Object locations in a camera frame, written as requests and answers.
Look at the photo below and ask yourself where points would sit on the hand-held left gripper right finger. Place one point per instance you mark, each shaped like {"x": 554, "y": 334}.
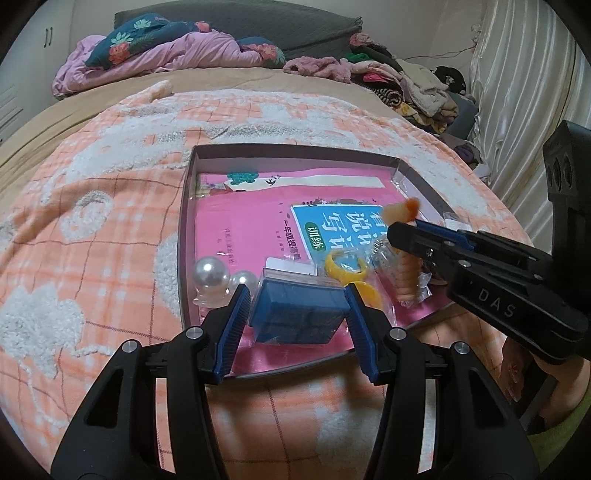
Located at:
{"x": 359, "y": 323}

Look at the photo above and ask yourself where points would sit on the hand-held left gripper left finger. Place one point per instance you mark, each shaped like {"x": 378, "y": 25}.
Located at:
{"x": 235, "y": 318}

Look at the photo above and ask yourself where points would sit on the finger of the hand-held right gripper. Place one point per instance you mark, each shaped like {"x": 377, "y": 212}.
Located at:
{"x": 415, "y": 240}
{"x": 498, "y": 251}

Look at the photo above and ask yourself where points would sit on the orange hair claw clip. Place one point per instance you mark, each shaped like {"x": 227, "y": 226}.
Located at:
{"x": 408, "y": 277}

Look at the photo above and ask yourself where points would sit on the orange spiral toy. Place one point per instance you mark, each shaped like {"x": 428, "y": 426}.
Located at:
{"x": 381, "y": 261}

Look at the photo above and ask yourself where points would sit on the blue jewelry box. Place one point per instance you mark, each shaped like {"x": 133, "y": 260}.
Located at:
{"x": 295, "y": 314}

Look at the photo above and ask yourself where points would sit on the shallow cardboard box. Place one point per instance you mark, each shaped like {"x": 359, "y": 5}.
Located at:
{"x": 188, "y": 221}

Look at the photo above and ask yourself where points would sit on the person's right forearm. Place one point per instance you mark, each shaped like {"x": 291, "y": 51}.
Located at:
{"x": 572, "y": 392}

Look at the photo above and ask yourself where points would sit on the person's right hand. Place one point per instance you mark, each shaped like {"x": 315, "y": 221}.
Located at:
{"x": 517, "y": 374}

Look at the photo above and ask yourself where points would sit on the pearl hair clip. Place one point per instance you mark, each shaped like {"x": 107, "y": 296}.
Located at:
{"x": 210, "y": 274}

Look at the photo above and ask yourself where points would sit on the pink book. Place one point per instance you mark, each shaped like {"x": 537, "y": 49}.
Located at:
{"x": 249, "y": 226}

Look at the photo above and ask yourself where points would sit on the pile of clothes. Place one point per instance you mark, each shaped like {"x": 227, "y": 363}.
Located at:
{"x": 425, "y": 92}

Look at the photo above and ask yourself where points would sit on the white satin curtain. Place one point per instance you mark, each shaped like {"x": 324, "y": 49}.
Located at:
{"x": 521, "y": 92}

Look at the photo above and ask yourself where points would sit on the orange plaid blanket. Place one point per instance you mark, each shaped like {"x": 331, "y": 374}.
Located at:
{"x": 115, "y": 207}

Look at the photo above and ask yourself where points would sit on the pink fuzzy garment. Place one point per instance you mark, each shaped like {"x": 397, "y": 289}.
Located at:
{"x": 318, "y": 67}

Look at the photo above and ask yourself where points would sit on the tan bedsheet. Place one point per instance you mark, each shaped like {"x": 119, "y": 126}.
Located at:
{"x": 231, "y": 78}

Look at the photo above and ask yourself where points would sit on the teal floral pillow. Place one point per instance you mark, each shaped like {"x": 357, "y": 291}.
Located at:
{"x": 263, "y": 50}
{"x": 124, "y": 41}

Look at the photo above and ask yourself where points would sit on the grey headboard cushion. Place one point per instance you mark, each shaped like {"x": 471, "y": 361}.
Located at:
{"x": 277, "y": 23}

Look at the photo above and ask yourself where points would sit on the pink duvet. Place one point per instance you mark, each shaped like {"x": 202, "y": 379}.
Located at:
{"x": 184, "y": 50}

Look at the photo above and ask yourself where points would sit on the white wardrobe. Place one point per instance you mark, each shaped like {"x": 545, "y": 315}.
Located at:
{"x": 27, "y": 69}

